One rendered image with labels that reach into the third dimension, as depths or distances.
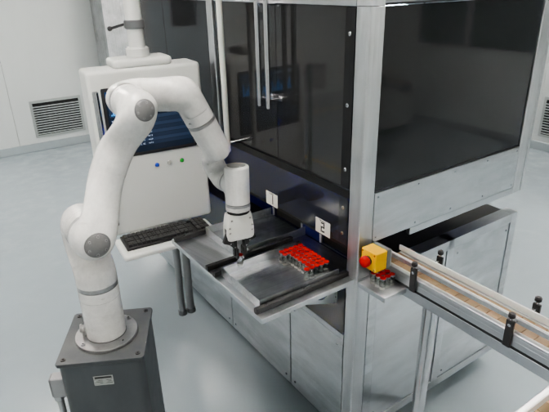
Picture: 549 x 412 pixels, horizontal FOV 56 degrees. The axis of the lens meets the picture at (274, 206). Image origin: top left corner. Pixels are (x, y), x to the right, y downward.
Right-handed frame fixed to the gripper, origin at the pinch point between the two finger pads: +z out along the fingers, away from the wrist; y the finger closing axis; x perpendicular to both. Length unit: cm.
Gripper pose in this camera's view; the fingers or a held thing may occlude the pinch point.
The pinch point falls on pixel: (239, 251)
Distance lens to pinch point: 180.8
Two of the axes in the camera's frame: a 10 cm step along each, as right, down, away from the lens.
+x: 4.6, 3.1, -8.3
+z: 0.2, 9.4, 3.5
